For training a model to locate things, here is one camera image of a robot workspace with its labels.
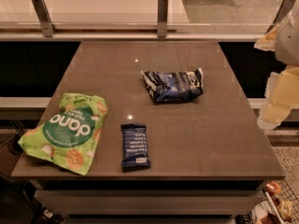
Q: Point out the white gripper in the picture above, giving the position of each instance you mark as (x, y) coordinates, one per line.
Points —
(288, 44)

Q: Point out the green rice chip bag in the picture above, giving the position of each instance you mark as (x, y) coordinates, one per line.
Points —
(69, 139)

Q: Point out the dark blue snack bag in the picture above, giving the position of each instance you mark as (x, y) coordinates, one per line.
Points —
(174, 87)

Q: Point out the dark blue snack bar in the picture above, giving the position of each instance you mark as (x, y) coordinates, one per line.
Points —
(135, 146)

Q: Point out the glass railing panel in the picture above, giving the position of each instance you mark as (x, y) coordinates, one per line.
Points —
(209, 13)

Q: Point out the right metal rail bracket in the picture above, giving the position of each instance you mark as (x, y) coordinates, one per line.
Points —
(283, 10)

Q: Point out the metal rail bracket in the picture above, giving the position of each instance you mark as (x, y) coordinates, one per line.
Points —
(47, 28)
(283, 10)
(162, 18)

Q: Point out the middle metal rail bracket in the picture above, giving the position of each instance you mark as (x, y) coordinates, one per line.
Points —
(162, 18)

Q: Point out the wire basket with groceries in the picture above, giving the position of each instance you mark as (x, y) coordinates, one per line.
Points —
(279, 206)

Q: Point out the left metal rail bracket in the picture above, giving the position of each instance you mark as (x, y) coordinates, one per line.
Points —
(47, 28)

